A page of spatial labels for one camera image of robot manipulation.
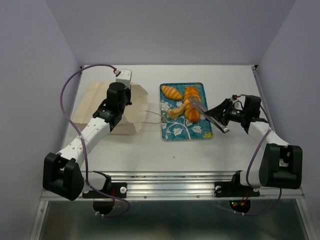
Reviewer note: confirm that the orange twisted fake bread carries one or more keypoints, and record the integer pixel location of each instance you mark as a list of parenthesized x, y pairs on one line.
[(191, 113)]

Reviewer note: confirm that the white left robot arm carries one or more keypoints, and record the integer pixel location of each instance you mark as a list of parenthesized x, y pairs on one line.
[(66, 173)]

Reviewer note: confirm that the aluminium front rail frame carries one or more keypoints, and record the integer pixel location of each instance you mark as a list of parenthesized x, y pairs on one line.
[(175, 206)]

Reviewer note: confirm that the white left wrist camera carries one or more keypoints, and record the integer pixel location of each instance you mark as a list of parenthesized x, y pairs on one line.
[(124, 76)]

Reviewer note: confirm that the teal floral tray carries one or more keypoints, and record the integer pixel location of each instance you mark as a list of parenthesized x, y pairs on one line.
[(180, 128)]

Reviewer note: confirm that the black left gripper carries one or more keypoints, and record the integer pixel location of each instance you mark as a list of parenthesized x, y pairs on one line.
[(127, 91)]

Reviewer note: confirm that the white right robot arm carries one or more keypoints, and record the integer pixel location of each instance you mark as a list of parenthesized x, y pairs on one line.
[(275, 163)]

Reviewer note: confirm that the small round fake bread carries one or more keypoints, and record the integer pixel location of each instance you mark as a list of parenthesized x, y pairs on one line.
[(176, 112)]

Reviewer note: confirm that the metal serving tongs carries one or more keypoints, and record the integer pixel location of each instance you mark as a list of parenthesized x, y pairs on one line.
[(195, 103)]

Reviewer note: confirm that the beige paper bag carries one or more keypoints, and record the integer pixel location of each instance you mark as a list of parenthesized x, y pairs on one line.
[(133, 117)]

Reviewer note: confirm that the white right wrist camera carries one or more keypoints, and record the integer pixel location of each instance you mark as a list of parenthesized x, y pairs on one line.
[(235, 98)]

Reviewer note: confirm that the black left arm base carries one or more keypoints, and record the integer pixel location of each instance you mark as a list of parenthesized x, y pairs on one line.
[(109, 199)]

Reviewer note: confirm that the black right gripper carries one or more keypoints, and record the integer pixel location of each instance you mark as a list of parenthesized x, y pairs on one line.
[(218, 112)]

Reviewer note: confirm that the striped fake croissant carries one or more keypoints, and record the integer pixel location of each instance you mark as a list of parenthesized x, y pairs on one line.
[(171, 93)]

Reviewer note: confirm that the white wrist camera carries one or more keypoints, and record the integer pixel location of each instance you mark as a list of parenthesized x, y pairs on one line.
[(235, 98), (124, 76)]

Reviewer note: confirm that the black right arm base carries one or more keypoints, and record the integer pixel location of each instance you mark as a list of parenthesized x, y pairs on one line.
[(239, 195)]

